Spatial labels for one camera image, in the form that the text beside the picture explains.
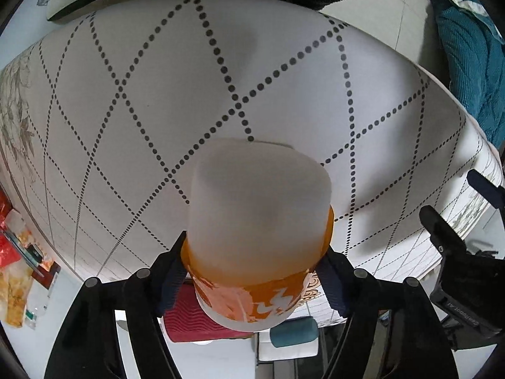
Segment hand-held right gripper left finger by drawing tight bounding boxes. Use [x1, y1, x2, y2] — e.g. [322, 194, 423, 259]
[44, 231, 187, 379]

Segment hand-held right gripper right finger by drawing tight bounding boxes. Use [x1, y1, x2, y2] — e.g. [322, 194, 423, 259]
[317, 246, 459, 379]

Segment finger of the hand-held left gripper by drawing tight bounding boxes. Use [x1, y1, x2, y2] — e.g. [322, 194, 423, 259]
[466, 169, 505, 208]
[419, 205, 465, 256]

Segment white cup with orange band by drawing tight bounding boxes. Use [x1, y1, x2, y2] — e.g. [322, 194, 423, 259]
[181, 138, 335, 331]

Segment red wavy cushion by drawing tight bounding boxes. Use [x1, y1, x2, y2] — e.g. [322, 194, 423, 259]
[163, 295, 254, 344]

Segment teal cylindrical cushion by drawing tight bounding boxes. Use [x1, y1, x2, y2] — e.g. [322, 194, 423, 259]
[270, 317, 318, 350]

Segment white stool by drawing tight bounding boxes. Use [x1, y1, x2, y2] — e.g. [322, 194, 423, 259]
[256, 332, 321, 365]

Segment clear plastic bottle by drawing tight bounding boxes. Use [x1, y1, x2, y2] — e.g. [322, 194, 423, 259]
[24, 261, 60, 330]

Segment yellow snack packet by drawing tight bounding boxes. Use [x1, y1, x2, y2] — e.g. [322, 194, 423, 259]
[0, 262, 33, 329]

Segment red plastic packet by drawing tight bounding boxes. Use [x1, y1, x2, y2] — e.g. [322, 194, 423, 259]
[0, 189, 23, 271]

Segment white dotted round table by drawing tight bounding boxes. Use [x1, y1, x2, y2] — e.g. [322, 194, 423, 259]
[0, 0, 505, 326]

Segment teal corduroy blanket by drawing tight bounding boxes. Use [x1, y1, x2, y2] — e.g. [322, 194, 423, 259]
[424, 0, 505, 147]

